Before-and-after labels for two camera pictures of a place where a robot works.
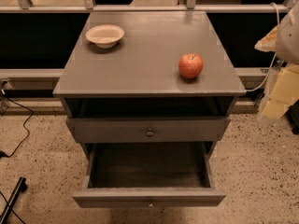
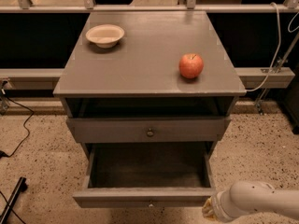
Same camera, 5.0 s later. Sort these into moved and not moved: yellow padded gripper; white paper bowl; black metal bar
Moved: yellow padded gripper
Not moved: black metal bar; white paper bowl
